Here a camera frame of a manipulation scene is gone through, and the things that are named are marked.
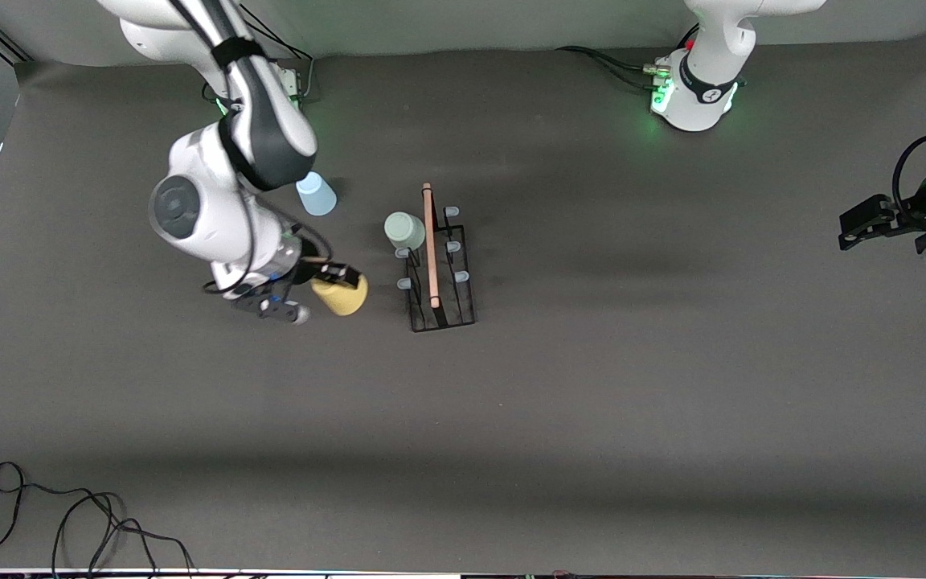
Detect black right base cable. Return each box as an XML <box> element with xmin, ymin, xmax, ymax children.
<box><xmin>238</xmin><ymin>6</ymin><xmax>315</xmax><ymax>104</ymax></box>

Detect yellow plastic cup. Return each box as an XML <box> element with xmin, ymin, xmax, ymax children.
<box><xmin>309</xmin><ymin>272</ymin><xmax>369</xmax><ymax>317</ymax></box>

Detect light blue plastic cup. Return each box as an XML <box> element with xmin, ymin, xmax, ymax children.
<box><xmin>296</xmin><ymin>171</ymin><xmax>338</xmax><ymax>217</ymax></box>

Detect black wire cup holder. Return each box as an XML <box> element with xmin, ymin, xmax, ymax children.
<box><xmin>395</xmin><ymin>182</ymin><xmax>477</xmax><ymax>333</ymax></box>

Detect black base cable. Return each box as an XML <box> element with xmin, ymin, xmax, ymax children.
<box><xmin>555</xmin><ymin>46</ymin><xmax>663</xmax><ymax>86</ymax></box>
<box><xmin>238</xmin><ymin>6</ymin><xmax>315</xmax><ymax>104</ymax></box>

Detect dark grey table mat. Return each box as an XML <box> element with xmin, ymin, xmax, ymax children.
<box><xmin>0</xmin><ymin>28</ymin><xmax>926</xmax><ymax>573</ymax></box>

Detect pale green plastic cup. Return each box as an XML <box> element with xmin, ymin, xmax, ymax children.
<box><xmin>383</xmin><ymin>211</ymin><xmax>427</xmax><ymax>251</ymax></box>

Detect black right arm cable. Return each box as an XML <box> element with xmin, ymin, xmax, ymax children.
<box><xmin>166</xmin><ymin>0</ymin><xmax>335</xmax><ymax>295</ymax></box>

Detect black loose cable on mat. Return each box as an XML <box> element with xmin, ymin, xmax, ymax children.
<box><xmin>0</xmin><ymin>461</ymin><xmax>199</xmax><ymax>577</ymax></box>

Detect black left base cable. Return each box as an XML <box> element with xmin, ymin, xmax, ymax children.
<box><xmin>555</xmin><ymin>46</ymin><xmax>663</xmax><ymax>86</ymax></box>

